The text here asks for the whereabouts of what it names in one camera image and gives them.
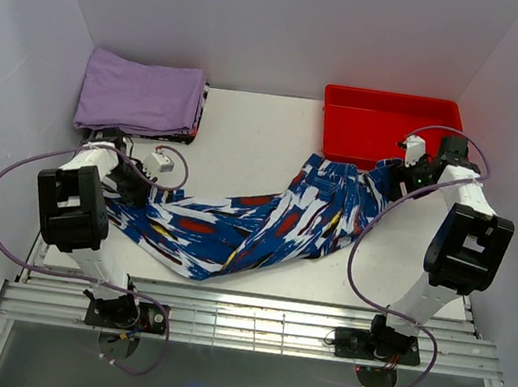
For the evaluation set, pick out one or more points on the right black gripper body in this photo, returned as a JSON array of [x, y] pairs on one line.
[[414, 178]]

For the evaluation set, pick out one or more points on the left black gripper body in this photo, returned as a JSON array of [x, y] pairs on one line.
[[129, 181]]

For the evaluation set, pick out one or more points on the blue patterned trousers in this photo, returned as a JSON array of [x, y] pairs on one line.
[[324, 209]]

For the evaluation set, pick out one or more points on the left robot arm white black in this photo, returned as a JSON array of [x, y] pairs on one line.
[[73, 218]]

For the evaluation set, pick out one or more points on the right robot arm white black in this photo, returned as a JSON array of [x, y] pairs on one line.
[[463, 255]]

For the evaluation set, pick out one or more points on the folded purple trousers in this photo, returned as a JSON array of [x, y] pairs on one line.
[[134, 97]]

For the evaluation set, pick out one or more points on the red plastic tray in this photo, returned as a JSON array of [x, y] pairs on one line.
[[363, 127]]

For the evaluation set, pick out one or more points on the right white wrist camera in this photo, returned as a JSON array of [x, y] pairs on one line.
[[414, 147]]

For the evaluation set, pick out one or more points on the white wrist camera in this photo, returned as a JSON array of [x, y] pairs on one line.
[[157, 162], [414, 147]]

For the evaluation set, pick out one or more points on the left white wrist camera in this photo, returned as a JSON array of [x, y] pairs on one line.
[[157, 162]]

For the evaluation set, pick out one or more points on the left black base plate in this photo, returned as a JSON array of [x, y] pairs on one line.
[[147, 317]]

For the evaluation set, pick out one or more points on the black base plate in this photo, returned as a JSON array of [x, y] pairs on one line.
[[360, 344], [147, 317]]

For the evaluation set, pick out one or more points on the aluminium rail frame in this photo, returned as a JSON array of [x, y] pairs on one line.
[[257, 323]]

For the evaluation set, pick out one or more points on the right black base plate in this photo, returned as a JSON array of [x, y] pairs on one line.
[[360, 344]]

